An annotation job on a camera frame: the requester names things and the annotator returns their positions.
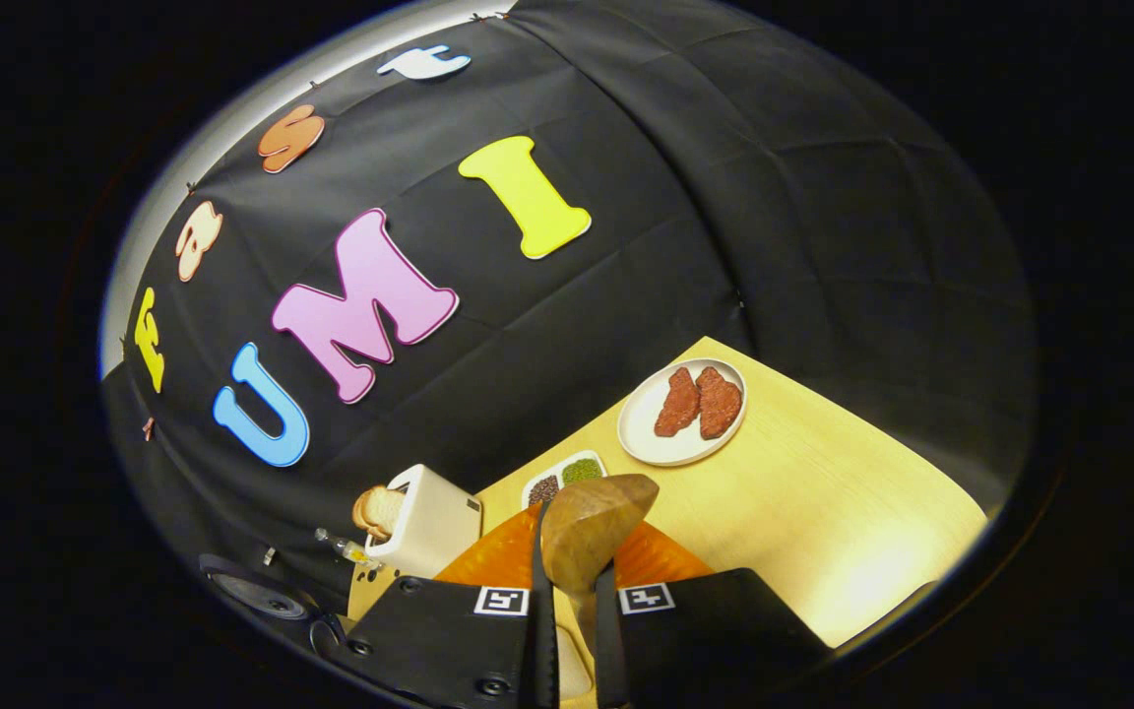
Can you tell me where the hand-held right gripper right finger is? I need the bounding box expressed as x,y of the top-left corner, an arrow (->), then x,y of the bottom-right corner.
592,522 -> 834,709

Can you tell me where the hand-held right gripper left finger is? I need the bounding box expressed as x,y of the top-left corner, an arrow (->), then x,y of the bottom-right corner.
346,502 -> 560,709

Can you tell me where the wooden spoon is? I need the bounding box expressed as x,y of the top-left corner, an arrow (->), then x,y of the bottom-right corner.
539,474 -> 661,671

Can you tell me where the black rice cooker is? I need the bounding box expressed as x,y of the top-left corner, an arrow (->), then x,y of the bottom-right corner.
198,553 -> 371,656

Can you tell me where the white toaster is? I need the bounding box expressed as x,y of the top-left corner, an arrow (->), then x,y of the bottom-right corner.
365,464 -> 483,580

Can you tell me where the white divided grain dish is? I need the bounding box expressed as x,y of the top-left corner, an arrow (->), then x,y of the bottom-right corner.
522,450 -> 608,511

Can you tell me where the toasted bread slice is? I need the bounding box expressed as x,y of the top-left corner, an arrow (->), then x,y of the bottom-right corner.
351,484 -> 408,541

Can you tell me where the white round plate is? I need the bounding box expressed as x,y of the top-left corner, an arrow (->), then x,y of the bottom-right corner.
617,357 -> 748,468

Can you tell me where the small glass bottle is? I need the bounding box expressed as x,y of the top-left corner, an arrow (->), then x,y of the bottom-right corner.
316,528 -> 381,570

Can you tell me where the red meat piece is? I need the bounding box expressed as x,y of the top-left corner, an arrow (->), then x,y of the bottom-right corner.
695,366 -> 744,440
654,366 -> 702,438

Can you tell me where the black backdrop cloth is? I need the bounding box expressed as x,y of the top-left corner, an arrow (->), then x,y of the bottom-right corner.
99,0 -> 1036,612

